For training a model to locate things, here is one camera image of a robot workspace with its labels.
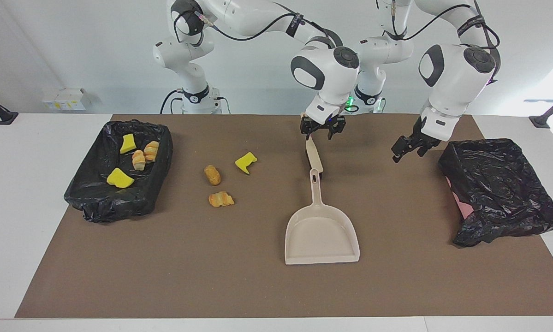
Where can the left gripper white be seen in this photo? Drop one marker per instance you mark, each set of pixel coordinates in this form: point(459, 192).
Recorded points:
point(437, 127)

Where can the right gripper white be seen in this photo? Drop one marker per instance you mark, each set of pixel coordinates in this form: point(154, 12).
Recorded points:
point(324, 111)

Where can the beige brush with black bristles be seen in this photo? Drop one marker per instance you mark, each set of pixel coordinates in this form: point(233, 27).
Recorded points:
point(313, 154)

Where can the yellow boot-shaped sponge piece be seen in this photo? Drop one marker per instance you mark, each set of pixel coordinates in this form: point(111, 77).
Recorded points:
point(245, 162)

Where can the beige plastic dustpan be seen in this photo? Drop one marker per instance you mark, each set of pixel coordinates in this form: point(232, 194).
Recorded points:
point(320, 235)

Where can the brown oval bun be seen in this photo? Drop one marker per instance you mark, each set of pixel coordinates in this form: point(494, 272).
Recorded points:
point(212, 175)

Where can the orange croissant piece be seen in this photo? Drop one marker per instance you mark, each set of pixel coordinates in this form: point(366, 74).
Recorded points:
point(221, 199)

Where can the large beige bread piece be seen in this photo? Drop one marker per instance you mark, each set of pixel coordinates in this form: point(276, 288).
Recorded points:
point(151, 151)

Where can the small tan bread piece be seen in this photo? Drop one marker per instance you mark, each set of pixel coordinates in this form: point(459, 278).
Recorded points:
point(139, 160)

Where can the yellow wedge sponge piece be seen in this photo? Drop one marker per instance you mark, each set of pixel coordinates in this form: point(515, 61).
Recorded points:
point(127, 144)

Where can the yellow notched sponge piece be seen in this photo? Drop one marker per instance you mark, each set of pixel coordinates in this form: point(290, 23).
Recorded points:
point(119, 178)

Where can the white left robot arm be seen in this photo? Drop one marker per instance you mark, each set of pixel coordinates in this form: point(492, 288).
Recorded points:
point(451, 78)

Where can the pink bin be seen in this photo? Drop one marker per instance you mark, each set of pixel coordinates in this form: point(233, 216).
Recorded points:
point(463, 207)

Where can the black trash bag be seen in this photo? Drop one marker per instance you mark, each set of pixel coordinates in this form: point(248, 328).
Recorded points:
point(502, 184)
point(96, 203)

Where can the brown table mat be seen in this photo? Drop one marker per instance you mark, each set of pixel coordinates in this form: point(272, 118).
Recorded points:
point(276, 286)

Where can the white boxes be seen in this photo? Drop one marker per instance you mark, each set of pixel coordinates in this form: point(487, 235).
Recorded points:
point(66, 99)

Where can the black camera stand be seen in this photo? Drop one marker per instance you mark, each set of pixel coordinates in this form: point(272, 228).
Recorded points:
point(541, 121)
point(4, 117)

